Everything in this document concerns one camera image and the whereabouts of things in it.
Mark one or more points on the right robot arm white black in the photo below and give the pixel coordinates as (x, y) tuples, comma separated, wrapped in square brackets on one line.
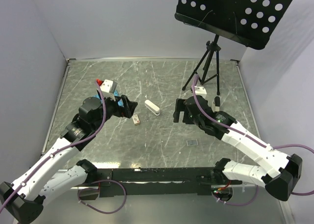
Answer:
[(275, 171)]

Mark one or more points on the small tray of staples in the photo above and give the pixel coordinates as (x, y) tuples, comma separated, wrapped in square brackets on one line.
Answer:
[(192, 142)]

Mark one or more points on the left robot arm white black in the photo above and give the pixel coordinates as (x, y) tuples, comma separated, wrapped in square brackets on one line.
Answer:
[(26, 196)]

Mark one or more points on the small staple box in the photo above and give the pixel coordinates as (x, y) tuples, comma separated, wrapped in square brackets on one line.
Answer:
[(135, 119)]

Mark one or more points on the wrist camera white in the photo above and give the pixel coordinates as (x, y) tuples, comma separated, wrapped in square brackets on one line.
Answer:
[(107, 88), (200, 93)]

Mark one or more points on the black perforated music stand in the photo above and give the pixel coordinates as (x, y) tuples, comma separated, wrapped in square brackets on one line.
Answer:
[(247, 22)]

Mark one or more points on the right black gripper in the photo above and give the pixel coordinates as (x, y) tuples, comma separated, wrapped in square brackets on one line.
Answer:
[(181, 106)]

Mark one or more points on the white stapler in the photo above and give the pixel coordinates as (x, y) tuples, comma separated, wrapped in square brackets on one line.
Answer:
[(152, 107)]

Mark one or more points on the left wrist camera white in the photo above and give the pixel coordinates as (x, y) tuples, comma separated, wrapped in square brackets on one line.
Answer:
[(107, 88)]

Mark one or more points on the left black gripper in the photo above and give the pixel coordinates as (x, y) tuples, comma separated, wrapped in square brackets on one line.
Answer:
[(126, 111)]

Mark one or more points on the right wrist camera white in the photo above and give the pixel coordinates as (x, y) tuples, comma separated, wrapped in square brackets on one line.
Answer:
[(200, 93)]

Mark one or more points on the black tripod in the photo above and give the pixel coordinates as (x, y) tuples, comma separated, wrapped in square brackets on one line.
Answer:
[(211, 48)]

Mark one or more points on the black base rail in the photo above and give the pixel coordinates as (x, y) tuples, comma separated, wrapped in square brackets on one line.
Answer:
[(157, 181)]

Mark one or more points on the blue studded base plate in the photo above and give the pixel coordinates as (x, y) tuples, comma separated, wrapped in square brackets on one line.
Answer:
[(116, 94)]

